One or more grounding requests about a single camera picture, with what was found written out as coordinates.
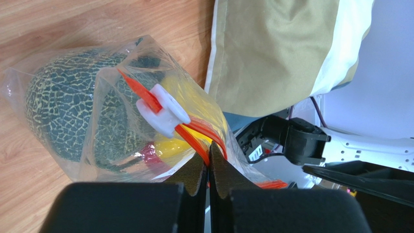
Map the striped blue beige pillow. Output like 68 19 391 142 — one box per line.
205 0 374 117

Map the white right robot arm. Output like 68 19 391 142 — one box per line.
209 116 414 233

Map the green netted fake melon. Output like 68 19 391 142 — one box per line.
25 49 154 172

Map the clear zip top bag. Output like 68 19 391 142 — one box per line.
0 35 287 189

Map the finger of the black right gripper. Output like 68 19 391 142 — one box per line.
302 161 414 207

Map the red fake apple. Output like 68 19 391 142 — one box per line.
140 143 171 175

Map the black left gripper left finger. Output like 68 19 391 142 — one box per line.
40 155 206 233

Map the yellow fake pear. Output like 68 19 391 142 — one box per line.
154 76 228 166

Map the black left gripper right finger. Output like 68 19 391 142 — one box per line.
209 143 371 233

